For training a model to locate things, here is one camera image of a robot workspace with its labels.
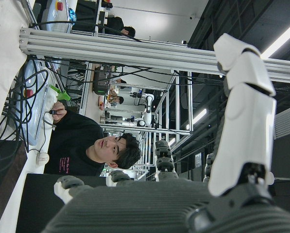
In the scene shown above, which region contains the person in black shirt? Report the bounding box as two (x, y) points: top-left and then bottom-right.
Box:
(44, 101), (142, 177)

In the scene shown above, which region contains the black flat panel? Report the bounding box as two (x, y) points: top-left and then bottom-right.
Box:
(16, 172), (111, 233)

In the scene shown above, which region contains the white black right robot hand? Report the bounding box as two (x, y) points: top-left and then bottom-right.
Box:
(40, 33), (290, 233)

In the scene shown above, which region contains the aluminium frame cage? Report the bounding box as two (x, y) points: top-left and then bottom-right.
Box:
(79, 62), (194, 170)

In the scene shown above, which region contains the aluminium frame beam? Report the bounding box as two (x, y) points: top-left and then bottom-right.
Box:
(19, 28), (290, 84)

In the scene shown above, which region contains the green plastic clamp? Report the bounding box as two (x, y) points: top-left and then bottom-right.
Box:
(49, 83), (71, 101)

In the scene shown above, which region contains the dark brown box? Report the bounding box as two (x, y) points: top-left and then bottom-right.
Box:
(0, 139), (28, 225)

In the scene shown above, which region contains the white round puck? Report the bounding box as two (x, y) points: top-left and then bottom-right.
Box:
(35, 152), (50, 166)

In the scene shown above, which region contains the black device green light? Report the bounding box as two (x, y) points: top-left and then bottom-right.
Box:
(93, 67), (112, 95)

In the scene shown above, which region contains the white air vent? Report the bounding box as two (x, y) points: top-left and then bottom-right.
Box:
(273, 106), (290, 140)

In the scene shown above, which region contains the black cable plug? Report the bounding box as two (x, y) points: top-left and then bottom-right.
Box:
(41, 109), (60, 129)

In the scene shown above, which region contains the long ceiling light strip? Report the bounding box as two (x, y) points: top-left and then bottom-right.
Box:
(261, 21), (290, 59)

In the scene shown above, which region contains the short ceiling light strip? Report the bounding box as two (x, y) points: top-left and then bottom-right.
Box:
(186, 108), (207, 130)

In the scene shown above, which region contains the grey cabinet red button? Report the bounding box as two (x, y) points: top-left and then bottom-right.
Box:
(41, 0), (76, 32)

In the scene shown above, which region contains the seated person in black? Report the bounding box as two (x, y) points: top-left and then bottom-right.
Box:
(105, 16), (137, 38)

